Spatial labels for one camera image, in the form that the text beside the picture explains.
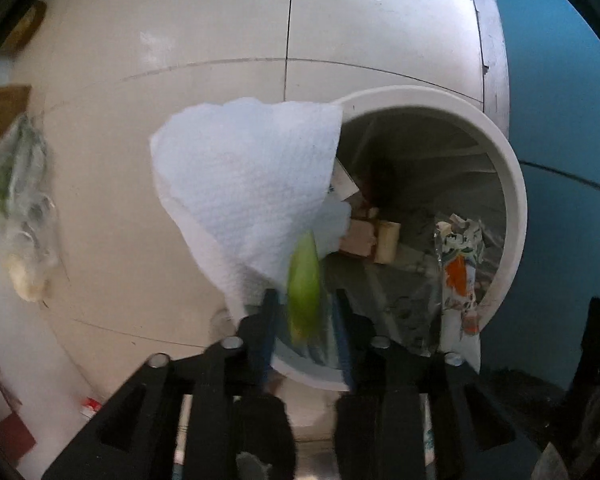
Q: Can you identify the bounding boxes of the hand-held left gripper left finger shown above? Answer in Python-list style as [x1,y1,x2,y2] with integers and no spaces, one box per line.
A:
[40,287,296,480]

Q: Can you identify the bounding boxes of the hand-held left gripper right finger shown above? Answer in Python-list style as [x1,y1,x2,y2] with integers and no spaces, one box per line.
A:
[330,287,541,480]

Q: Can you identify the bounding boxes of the green vegetable piece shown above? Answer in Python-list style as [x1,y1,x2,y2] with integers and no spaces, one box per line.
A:
[286,230,323,343]

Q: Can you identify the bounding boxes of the white paper towel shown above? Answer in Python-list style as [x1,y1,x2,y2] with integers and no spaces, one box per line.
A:
[149,97,353,328]

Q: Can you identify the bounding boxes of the white trash bin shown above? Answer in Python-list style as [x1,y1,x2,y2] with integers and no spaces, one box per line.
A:
[267,86,528,393]

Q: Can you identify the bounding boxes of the beige food chunks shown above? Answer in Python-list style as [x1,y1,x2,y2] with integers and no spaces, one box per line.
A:
[340,207,402,265]

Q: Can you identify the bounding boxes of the orange patterned wrapper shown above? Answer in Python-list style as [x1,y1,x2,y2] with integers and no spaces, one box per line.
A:
[432,214,488,376]

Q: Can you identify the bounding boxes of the white card scrap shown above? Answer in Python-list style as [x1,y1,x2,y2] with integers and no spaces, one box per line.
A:
[330,157,361,203]

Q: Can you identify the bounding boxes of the grey bin liner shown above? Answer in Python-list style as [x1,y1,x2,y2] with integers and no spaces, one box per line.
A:
[325,110,506,361]

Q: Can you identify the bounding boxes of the blue kitchen cabinet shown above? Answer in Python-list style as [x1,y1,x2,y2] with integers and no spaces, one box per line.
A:
[490,0,600,391]

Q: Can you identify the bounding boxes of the dark red box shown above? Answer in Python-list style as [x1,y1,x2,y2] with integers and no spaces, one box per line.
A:
[0,365,37,461]

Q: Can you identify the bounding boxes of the plastic bag of vegetables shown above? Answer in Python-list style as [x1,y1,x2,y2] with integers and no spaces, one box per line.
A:
[0,112,61,303]

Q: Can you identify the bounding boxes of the brown cardboard piece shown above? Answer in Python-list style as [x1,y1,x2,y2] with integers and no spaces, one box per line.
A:
[0,85,32,158]

